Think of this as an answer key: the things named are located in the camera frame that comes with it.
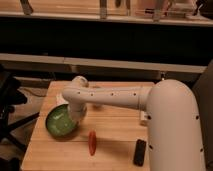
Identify green ceramic bowl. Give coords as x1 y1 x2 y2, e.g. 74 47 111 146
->
45 104 77 137

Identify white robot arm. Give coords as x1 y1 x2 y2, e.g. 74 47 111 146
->
62 76 206 171

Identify white tube bottle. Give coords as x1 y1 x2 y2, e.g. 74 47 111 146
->
140 111 148 126

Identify orange carrot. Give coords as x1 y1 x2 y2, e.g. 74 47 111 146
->
88 131 97 156

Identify black rectangular device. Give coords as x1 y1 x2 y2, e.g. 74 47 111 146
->
133 139 146 166

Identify black office chair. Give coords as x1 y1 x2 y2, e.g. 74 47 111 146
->
0 64 40 171

